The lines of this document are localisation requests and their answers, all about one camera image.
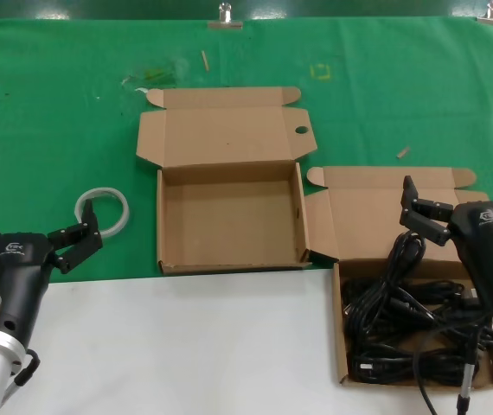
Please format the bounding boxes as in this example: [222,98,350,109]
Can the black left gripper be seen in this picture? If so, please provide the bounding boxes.
[0,200,103,348]

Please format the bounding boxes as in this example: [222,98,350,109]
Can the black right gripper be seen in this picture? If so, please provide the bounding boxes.
[399,165,493,313]

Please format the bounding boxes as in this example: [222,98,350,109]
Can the open brown cardboard box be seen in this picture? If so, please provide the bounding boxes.
[136,86,319,276]
[304,166,493,386]

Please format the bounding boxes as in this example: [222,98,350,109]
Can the clear adhesive tape roll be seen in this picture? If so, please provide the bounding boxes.
[74,187,131,239]

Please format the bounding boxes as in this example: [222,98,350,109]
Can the green table cloth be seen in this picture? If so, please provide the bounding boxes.
[0,16,493,286]

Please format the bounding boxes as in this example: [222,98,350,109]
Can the clear plastic wrapper scrap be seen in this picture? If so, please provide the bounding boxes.
[120,60,187,86]

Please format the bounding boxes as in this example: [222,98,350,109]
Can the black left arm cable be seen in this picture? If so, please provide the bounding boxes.
[2,348,42,404]

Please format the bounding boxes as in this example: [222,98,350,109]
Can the pile of black power cords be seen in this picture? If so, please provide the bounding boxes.
[341,276,493,385]

